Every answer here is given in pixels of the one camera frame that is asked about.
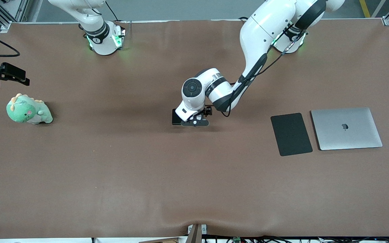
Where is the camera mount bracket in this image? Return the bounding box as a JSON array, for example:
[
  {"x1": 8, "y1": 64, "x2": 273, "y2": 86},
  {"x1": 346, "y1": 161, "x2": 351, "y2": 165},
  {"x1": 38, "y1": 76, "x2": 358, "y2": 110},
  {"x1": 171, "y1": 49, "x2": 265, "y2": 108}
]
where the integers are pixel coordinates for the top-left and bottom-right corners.
[{"x1": 187, "y1": 223, "x2": 208, "y2": 243}]

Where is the silver closed laptop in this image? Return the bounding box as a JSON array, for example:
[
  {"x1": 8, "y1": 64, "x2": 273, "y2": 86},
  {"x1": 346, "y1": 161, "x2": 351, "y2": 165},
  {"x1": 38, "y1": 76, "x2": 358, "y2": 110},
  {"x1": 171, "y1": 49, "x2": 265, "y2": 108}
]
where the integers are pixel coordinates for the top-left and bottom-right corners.
[{"x1": 310, "y1": 107, "x2": 383, "y2": 151}]

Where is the small dark phone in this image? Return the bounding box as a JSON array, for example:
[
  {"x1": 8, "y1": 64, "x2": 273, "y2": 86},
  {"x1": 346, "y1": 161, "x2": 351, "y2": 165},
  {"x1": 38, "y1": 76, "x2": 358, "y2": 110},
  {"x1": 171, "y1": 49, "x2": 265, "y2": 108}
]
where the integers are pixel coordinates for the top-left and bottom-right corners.
[{"x1": 172, "y1": 108, "x2": 185, "y2": 126}]

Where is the brown table cover cloth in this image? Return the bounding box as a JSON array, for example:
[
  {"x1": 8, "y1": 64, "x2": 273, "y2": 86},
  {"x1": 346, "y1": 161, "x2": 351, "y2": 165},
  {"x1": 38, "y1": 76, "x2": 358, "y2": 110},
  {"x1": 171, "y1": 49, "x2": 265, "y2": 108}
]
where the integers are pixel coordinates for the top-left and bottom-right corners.
[{"x1": 0, "y1": 19, "x2": 389, "y2": 239}]

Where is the black right base cable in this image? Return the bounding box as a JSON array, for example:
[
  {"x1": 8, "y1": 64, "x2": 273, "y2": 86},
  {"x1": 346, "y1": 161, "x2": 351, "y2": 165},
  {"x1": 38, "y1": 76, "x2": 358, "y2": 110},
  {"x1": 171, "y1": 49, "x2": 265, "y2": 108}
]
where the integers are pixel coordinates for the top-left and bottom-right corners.
[{"x1": 105, "y1": 0, "x2": 120, "y2": 22}]

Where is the black mouse pad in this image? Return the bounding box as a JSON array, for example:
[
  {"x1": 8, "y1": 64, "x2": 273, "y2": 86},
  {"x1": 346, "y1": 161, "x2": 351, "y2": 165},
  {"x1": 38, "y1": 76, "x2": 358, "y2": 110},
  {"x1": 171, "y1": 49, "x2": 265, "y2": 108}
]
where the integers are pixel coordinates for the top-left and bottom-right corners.
[{"x1": 270, "y1": 113, "x2": 313, "y2": 157}]

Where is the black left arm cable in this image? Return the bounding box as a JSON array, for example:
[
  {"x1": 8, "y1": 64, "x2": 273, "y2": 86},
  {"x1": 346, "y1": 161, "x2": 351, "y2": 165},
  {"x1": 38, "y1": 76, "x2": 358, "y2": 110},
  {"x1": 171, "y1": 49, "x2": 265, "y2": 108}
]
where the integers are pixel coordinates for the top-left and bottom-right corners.
[{"x1": 222, "y1": 24, "x2": 308, "y2": 117}]

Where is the brown wooden board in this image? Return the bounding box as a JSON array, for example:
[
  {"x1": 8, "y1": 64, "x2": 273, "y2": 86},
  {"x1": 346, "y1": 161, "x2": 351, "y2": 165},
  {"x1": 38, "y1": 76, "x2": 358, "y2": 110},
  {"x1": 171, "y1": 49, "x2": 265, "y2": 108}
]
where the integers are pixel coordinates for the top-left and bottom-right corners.
[{"x1": 139, "y1": 238, "x2": 179, "y2": 243}]

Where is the green dinosaur plush toy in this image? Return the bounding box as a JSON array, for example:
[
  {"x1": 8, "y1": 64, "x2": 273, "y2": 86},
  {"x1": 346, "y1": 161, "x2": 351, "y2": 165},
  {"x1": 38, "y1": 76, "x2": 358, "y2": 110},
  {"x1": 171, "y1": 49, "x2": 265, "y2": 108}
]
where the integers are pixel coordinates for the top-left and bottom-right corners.
[{"x1": 6, "y1": 93, "x2": 53, "y2": 125}]

